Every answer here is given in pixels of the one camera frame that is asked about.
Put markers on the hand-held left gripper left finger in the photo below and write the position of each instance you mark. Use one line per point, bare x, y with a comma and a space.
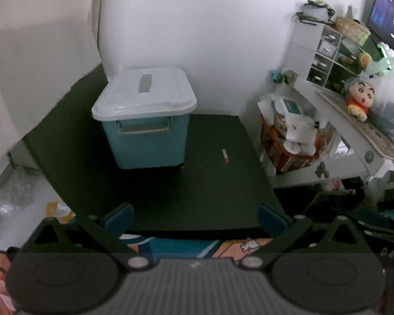
120, 216

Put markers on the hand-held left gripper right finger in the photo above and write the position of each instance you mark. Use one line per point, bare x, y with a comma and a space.
271, 218

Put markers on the blue plastic storage bin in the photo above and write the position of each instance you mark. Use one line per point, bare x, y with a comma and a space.
144, 151

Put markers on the white bin lid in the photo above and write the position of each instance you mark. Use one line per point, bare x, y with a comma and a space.
170, 95

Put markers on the black desktop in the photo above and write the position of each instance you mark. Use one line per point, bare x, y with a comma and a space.
200, 197

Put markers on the orange plastic basket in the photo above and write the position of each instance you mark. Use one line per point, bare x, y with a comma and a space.
282, 160

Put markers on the yellow packet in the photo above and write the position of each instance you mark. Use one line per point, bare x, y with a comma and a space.
57, 210

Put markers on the white paper roll pack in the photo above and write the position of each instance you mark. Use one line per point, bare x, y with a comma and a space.
302, 131

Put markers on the crumpled clear plastic bag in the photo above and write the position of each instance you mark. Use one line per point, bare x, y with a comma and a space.
10, 193

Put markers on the white tissue pack teal label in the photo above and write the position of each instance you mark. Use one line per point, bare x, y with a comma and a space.
290, 106

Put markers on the white side desk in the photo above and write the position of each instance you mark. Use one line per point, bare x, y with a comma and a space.
328, 115

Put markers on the patterned table runner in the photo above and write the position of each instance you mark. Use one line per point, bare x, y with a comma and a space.
381, 141

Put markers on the small blue flower ornament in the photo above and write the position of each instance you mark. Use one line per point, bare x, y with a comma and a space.
277, 75

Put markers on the cartoon boy plush doll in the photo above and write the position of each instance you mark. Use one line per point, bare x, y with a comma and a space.
359, 100

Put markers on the large clear plastic bag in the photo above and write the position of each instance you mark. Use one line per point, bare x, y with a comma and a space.
392, 111

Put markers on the white drawer organizer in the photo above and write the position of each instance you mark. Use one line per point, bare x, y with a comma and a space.
298, 49

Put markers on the small orange plush toy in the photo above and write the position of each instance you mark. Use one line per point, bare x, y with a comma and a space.
365, 59

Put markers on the woven basket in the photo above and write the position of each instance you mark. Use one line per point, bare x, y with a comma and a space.
351, 29

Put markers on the coiled blue and dark bundle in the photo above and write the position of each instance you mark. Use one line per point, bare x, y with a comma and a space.
315, 13

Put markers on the television screen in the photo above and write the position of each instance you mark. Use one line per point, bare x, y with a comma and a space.
387, 16

